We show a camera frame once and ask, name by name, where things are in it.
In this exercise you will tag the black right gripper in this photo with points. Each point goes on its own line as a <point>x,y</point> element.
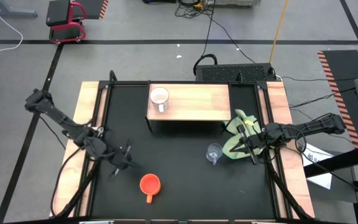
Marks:
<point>258,138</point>

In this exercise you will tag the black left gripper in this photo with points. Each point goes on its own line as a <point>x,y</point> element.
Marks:
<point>120,158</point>

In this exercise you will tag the clear glass cup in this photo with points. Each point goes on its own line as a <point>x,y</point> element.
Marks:
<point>213,151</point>

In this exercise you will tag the orange mug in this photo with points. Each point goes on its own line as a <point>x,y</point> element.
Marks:
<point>150,183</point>

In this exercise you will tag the white grey patterned mug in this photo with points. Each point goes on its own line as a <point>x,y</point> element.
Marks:
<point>159,96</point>

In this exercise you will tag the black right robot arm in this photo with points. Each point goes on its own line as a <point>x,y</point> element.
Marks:
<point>315,126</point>

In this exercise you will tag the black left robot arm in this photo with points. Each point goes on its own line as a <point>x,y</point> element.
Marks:
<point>64,119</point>

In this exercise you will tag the wooden shelf with black legs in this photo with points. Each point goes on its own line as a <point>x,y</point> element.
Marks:
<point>197,102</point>

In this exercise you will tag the light green cloth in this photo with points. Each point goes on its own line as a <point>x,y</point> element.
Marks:
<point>232,127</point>

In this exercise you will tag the black computer case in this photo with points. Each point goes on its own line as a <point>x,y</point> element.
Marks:
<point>235,73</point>

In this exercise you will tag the white paper sheet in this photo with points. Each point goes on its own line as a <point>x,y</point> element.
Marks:
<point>319,182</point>

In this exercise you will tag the black crossbar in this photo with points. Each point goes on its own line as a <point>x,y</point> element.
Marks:
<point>337,161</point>

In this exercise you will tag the large black striped-edge mat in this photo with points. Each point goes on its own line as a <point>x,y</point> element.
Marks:
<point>343,65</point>

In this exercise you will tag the small black striped-edge mat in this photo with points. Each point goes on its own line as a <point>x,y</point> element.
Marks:
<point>93,7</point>

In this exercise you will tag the red black step stool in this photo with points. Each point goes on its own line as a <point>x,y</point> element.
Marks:
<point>59,12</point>

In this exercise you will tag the grey desk foot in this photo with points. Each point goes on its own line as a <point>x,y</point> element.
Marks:
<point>11,13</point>

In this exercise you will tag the black aluminium table frame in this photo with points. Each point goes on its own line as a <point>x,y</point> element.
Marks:
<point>126,82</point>

